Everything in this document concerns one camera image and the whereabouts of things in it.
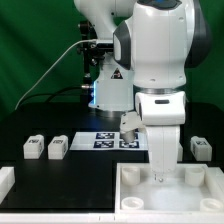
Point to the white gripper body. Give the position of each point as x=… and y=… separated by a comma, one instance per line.
x=163, y=143

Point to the white square tabletop panel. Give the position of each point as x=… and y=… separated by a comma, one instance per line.
x=191, y=188

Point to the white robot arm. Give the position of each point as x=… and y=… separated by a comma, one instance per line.
x=143, y=48

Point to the white sheet with tags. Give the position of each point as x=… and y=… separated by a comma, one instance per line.
x=107, y=141

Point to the white L-shaped obstacle fence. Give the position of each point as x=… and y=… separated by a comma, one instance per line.
x=111, y=218

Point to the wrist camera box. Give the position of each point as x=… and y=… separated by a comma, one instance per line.
x=130, y=121

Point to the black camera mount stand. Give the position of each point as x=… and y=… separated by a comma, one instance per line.
x=88, y=46

